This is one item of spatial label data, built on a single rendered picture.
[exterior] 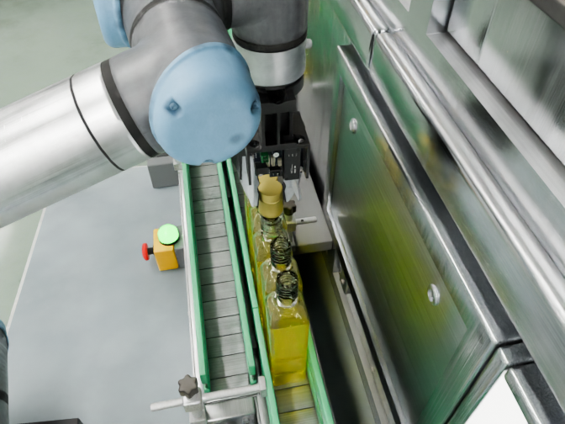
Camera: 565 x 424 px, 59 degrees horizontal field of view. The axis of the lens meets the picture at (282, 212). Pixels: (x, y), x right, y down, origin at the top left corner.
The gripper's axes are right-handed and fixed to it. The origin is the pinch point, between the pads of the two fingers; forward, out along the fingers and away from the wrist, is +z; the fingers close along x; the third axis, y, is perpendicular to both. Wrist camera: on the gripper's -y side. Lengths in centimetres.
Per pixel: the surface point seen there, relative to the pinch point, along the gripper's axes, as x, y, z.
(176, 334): -19.6, -5.6, 43.5
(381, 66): 12.9, 0.8, -18.5
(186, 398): -15.4, 17.7, 21.7
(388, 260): 13.0, 13.0, 1.6
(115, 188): -34, -52, 44
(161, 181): -22, -49, 41
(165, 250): -20.3, -22.1, 36.1
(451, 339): 13.2, 28.2, -5.5
